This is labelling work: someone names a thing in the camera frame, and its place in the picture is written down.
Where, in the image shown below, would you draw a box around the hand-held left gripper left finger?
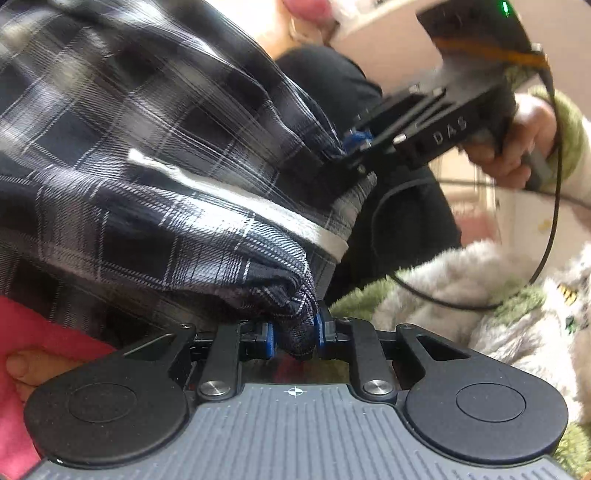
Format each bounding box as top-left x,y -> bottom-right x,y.
121,320 -> 279,402

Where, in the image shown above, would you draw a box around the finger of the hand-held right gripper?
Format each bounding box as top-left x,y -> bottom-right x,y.
342,129 -> 374,154
279,148 -> 377,210

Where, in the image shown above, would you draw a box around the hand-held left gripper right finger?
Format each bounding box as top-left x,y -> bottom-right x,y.
315,307 -> 472,402

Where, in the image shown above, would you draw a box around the black white plaid shirt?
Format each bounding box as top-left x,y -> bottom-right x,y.
0,0 -> 379,365

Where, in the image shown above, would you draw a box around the person's right forearm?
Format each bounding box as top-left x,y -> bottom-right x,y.
531,87 -> 591,206

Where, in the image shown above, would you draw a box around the person's right hand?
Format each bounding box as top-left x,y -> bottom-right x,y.
465,93 -> 561,191

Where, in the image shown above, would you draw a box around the cream cabinet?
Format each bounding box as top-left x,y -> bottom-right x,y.
480,182 -> 591,259

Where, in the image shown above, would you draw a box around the green cream fleece robe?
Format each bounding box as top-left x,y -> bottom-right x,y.
329,240 -> 591,478

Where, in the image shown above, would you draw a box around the pink floral blanket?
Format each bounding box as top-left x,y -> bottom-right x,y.
0,295 -> 123,476

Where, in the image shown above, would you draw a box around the person's bare foot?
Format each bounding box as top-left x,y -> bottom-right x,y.
6,349 -> 81,403

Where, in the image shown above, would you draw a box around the black cable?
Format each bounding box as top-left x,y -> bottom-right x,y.
372,44 -> 591,310

